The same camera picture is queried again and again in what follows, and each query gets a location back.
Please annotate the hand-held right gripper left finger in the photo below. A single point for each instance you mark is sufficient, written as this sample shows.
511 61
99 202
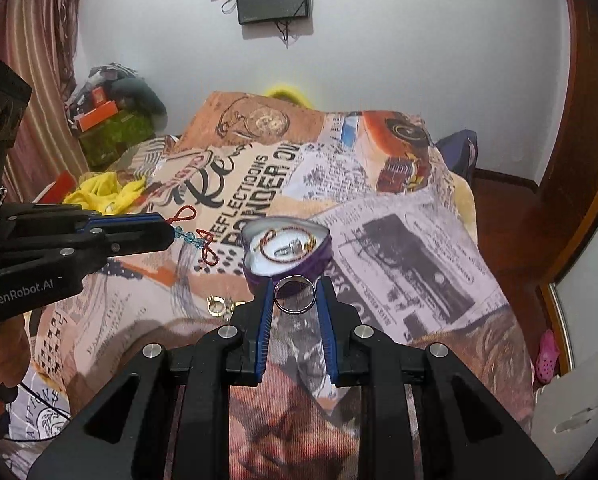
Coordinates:
266 332

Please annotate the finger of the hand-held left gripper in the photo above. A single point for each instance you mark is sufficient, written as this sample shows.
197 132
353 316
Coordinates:
144 240
129 217

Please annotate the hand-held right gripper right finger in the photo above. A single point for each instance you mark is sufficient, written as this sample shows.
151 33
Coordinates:
329 332

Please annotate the purple heart-shaped jewelry box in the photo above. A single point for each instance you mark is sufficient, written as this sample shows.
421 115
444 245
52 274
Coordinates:
279 267

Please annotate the person's left hand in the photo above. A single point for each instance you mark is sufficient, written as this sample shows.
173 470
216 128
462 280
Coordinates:
11 360

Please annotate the yellow cloth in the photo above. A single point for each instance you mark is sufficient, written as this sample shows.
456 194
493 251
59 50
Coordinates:
104 192

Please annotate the gold earrings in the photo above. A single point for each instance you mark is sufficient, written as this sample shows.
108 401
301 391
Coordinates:
225 306

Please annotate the red box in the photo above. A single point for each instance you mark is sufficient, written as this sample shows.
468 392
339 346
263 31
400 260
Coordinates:
59 186

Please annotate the red and gold bangle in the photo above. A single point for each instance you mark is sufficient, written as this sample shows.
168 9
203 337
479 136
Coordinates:
279 245

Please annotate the printed blanket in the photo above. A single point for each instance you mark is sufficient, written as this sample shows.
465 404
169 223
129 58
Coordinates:
404 260

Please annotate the pile of clothes and bags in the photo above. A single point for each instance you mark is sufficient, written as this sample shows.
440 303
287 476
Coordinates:
119 110

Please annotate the orange box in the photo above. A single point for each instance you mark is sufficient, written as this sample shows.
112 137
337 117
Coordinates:
96 114

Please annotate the yellow fluffy pillow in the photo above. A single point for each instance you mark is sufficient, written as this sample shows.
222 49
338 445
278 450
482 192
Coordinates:
289 94

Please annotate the striped brown curtain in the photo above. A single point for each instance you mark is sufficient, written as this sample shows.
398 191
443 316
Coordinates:
29 35

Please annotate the pink rubber clog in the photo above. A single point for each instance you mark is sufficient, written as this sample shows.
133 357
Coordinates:
547 357

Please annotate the dark blue cloth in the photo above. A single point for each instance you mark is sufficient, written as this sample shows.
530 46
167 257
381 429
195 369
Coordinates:
456 152

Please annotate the white plastic furniture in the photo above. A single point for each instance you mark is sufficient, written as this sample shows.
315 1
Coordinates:
579 410

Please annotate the wooden door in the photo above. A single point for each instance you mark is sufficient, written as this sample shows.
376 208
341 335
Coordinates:
579 135

